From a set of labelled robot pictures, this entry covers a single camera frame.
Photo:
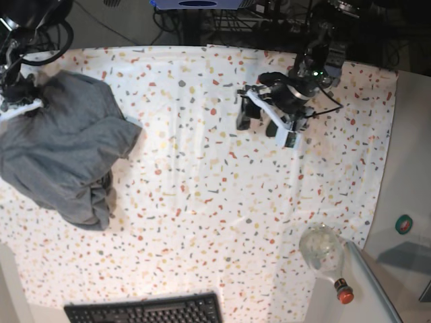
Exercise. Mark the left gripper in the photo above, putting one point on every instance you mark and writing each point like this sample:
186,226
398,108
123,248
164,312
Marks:
290,95

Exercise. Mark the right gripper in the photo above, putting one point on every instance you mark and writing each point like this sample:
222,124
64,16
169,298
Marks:
19,91

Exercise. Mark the grey t-shirt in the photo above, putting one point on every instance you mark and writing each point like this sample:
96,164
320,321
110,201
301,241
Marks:
62,157

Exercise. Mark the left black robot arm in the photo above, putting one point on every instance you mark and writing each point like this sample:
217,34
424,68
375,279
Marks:
318,66

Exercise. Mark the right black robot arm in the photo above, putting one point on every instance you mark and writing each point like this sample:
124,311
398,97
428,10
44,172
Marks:
26,26

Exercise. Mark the black power strip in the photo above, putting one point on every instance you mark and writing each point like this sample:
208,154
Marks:
278,28

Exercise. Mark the terrazzo pattern tablecloth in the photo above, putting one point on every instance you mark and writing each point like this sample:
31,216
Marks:
202,206

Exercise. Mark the blue box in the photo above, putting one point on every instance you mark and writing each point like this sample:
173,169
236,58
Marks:
196,4

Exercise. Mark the clear glass bottle orange cap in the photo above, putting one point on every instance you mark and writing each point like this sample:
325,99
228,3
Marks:
324,255

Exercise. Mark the green tape roll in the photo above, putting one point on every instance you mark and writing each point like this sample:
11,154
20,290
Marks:
404,224

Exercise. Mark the black keyboard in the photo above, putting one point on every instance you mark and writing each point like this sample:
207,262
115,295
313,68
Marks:
202,307

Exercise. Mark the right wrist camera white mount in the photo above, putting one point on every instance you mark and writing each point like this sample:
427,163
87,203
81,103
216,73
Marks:
10,111

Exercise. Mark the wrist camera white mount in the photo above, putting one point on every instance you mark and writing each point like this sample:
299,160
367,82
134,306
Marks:
259,94
10,111

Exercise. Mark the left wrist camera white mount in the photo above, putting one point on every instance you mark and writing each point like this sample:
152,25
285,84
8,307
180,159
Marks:
259,94

